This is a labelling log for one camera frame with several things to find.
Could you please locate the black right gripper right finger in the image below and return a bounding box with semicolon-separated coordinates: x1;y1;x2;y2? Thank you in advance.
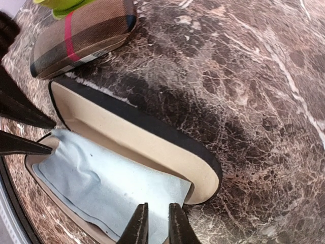
169;203;201;244

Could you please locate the plaid brown glasses case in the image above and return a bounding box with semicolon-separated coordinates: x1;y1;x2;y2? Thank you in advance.
29;1;138;79

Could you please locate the black quilted glasses case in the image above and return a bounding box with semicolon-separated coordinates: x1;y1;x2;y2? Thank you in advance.
25;78;222;243

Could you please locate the blue cleaning cloth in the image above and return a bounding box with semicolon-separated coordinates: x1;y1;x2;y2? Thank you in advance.
25;129;191;243

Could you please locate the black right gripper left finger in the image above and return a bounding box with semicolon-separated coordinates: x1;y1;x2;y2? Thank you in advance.
116;203;149;244

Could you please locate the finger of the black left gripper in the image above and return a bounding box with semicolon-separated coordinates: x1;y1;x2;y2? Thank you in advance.
1;131;53;157
1;67;56;129

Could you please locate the green bowl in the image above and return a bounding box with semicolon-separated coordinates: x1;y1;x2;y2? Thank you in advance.
33;0;94;20

